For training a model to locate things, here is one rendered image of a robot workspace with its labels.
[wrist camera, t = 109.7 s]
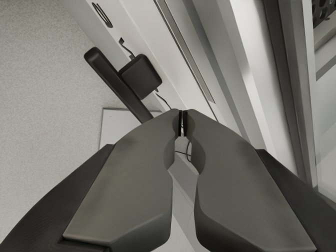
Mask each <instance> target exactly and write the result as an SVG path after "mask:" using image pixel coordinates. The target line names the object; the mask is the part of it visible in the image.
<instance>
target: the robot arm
mask: <svg viewBox="0 0 336 252"><path fill-rule="evenodd" d="M182 125H183V136H184V137H186V138H187V139H188V140H189V141H190V143H191V157H190V162H191V164H192V165H193V166H194V167H195V168H196V170H197V171H198V173H199V177H198V178H197V183H196V192H195V201H194V210H193V212H194V222H195V232H196V238H197V240H198V242H199V243H200V244H201V245H202V246H203V247H204V248H206V249H207V250H209V251H210V252H336V209H335V208H334V207H333V206H332V205H331V204H329V203H328V202H327V201H326V200H325V199H324V198H322V197H321V196H320V195H319V194H318V193H316V192H315V191H314V190H313V189H312V188H310V187H309V186H308V185H307V184H306V183H304V182H303V181H302V180H301V179H300V178H298V177H297V176H296V175H295V174H294V173H292V172H291V171H290V170H289V169H287V168H286V167H285V166H284V165H283V164H281V163H280V162H279V161H278V160H277V159H275V158H274V157H273V156H272V155H271V154H269V153H268V152H267V151H266V150H265V149H255V148H254V147H253V146H252V145H251V144H250V143H249V142H247V141H246V140H245V139H244V138H243V137H241V136H240V135H239V134H237V133H236V132H234V131H233V130H231V129H230V128H228V127H227V126H225V125H223V124H221V123H219V122H217V121H216V120H214V119H212V118H210V117H208V116H206V115H205V114H203V113H201V112H199V111H197V110H195V109H187V110H179V109H177V108H172V109H170V110H168V111H166V112H164V113H162V114H160V115H158V116H156V117H154V118H152V119H150V120H148V121H146V122H144V123H143V124H141V125H139V126H137V127H136V128H134V129H133V130H131V131H130V132H128V133H127V134H126V135H124V136H123V137H122V138H121V139H120V140H118V141H117V142H116V143H115V144H106V145H105V146H103V147H102V148H101V149H100V150H99V151H97V152H96V153H95V154H94V155H93V156H91V157H90V158H89V159H88V160H86V161H85V162H84V163H83V164H82V165H80V166H79V167H78V168H77V169H76V170H74V171H73V172H72V173H71V174H69V175H68V176H67V177H66V178H65V179H63V180H62V181H61V182H60V183H59V184H57V185H56V186H55V187H54V188H53V189H51V190H50V191H49V192H48V193H47V194H46V195H44V196H43V197H42V198H41V199H40V200H39V201H38V202H37V203H36V204H35V205H34V206H33V207H32V208H31V209H30V210H29V211H28V212H27V213H26V214H25V215H24V216H23V217H22V219H21V220H20V221H19V222H18V223H17V224H16V225H15V226H14V228H13V229H12V230H11V231H10V232H9V234H8V235H7V236H6V237H5V239H4V240H3V241H2V243H1V244H0V252H151V251H153V250H155V249H157V248H158V247H160V246H162V245H163V244H165V243H166V242H167V241H168V239H169V237H170V234H171V223H172V211H173V178H172V176H171V175H170V174H169V172H168V169H169V168H170V166H171V165H172V164H173V163H174V161H175V140H176V139H177V138H178V137H181V131H182Z"/></svg>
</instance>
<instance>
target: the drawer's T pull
mask: <svg viewBox="0 0 336 252"><path fill-rule="evenodd" d="M83 57H84V59H85V61H86V62H87V63H88V64H89V65H90V66H91V68H92V69H93V70H94V71H95V72H96V73H97V74H98V75H99V77H100V78H101V79H102V80H103V81H104V82H105V83H106V85H107V86H108V87H109V88H110V89H111V90H112V91H113V92H114V94H115V95H116V96H117V97H118V98H119V99H120V100H121V101H122V103H123V104H124V105H125V106H126V107H127V108H128V109H129V110H130V112H131V113H132V114H133V115H134V116H135V117H136V118H137V120H138V121H139V122H140V123H141V124H143V123H145V122H147V121H149V120H151V119H153V118H154V116H153V115H152V114H151V113H150V111H149V110H148V109H147V108H146V106H145V105H144V104H143V103H142V101H141V100H143V99H144V98H145V97H147V96H148V95H149V94H150V93H151V92H153V91H154V90H155V89H156V88H157V87H159V86H160V85H161V84H162V79H161V77H160V76H159V74H158V73H157V71H156V70H155V68H154V67H153V65H152V64H151V62H150V61H149V59H148V58H147V56H145V55H144V54H138V55H137V56H136V57H135V58H134V59H132V60H131V61H130V62H129V63H127V64H126V65H125V66H124V67H123V68H121V69H120V70H119V71H117V70H116V69H115V68H114V66H113V65H112V64H111V63H110V61H109V60H108V59H107V58H106V56H105V55H104V54H103V53H102V52H101V50H100V49H99V48H97V47H92V48H91V49H90V50H88V51H87V52H86V53H85V54H84V56H83Z"/></svg>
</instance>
